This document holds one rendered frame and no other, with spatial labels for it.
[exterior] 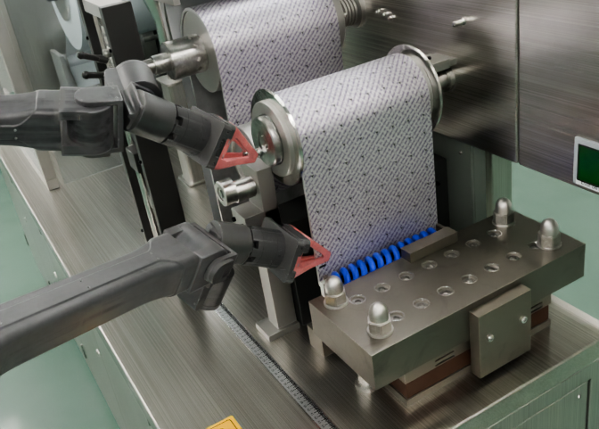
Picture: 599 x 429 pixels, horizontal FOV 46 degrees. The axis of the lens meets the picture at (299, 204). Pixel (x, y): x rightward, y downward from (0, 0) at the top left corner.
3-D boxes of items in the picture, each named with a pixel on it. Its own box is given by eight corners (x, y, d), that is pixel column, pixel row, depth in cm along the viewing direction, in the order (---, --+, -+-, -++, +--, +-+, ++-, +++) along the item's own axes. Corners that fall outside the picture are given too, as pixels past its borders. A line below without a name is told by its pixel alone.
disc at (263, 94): (258, 165, 113) (244, 78, 105) (260, 164, 113) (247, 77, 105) (306, 201, 101) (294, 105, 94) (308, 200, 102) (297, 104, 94)
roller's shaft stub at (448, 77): (406, 99, 116) (403, 73, 114) (438, 86, 119) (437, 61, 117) (422, 104, 113) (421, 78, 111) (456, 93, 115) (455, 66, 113)
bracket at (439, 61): (408, 70, 115) (407, 57, 114) (436, 60, 117) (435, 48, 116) (428, 75, 111) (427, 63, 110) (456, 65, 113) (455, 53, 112)
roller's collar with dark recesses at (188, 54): (165, 76, 121) (156, 39, 118) (197, 67, 124) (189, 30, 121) (178, 84, 116) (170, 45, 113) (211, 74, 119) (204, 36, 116)
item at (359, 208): (318, 285, 110) (302, 178, 101) (436, 231, 119) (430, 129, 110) (320, 286, 109) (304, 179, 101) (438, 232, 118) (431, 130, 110)
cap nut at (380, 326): (361, 329, 96) (357, 302, 94) (382, 318, 98) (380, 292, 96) (377, 342, 93) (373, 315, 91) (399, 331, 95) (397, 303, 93)
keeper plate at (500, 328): (471, 371, 103) (468, 310, 98) (521, 342, 107) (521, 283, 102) (482, 381, 101) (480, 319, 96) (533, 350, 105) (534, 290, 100)
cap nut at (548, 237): (531, 243, 109) (531, 218, 107) (548, 235, 110) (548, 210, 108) (549, 252, 106) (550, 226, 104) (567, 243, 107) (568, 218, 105)
